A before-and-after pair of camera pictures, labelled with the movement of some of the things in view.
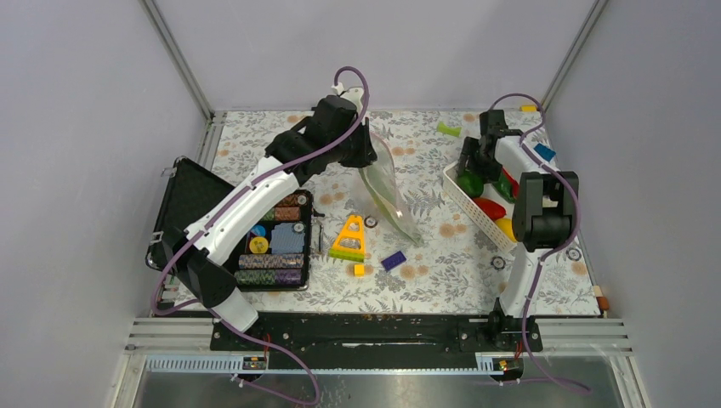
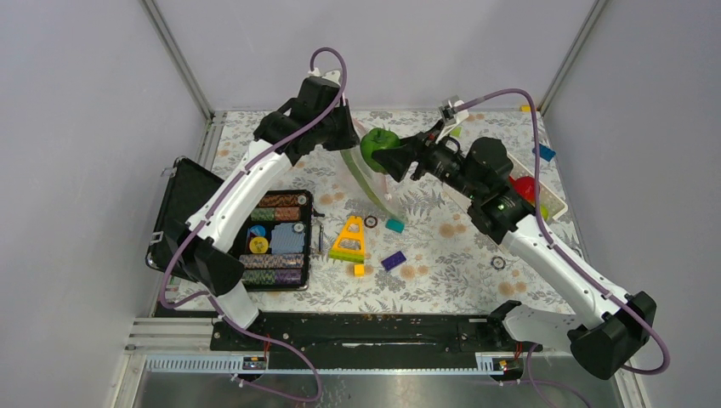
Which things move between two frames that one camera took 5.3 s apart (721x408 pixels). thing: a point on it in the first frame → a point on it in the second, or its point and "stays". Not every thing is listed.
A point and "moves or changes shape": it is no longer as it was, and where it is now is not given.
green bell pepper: [472, 185] moves or changes shape
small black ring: [368, 226] stays
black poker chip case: [280, 255] stays
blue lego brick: [545, 151] stays
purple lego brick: [394, 260] stays
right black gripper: [491, 174] → [422, 148]
